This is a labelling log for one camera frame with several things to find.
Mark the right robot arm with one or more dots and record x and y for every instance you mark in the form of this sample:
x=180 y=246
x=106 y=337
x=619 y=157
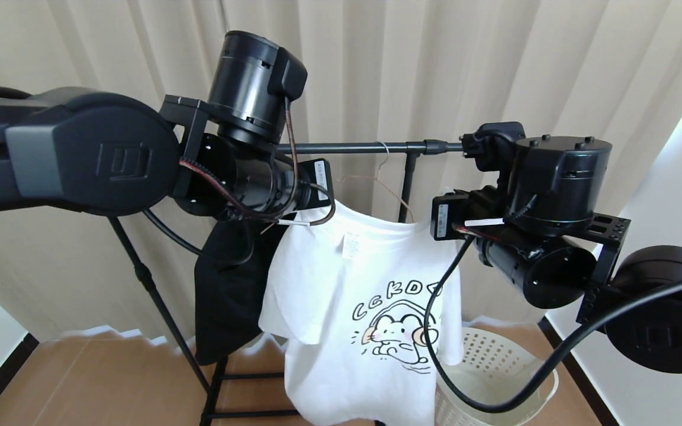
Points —
x=560 y=177

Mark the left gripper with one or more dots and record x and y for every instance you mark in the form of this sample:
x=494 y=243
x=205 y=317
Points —
x=314 y=186

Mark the white laundry basket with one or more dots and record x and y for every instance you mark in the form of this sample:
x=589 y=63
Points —
x=495 y=361

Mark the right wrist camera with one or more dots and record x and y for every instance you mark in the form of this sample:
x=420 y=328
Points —
x=495 y=142

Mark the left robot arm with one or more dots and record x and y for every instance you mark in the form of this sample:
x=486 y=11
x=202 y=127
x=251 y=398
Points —
x=80 y=154

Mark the black clothes rack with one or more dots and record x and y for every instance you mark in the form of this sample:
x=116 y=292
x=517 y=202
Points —
x=347 y=147

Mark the beige curtain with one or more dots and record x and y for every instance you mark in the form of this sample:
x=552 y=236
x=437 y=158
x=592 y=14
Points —
x=495 y=71

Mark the black shorts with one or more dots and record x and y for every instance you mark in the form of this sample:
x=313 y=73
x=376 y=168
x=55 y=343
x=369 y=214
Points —
x=228 y=296

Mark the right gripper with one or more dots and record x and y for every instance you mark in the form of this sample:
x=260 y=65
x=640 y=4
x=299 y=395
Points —
x=477 y=210

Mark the pink clothes hanger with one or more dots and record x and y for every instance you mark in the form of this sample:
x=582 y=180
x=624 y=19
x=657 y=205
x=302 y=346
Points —
x=382 y=157

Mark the white garment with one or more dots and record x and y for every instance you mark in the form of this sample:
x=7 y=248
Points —
x=329 y=296

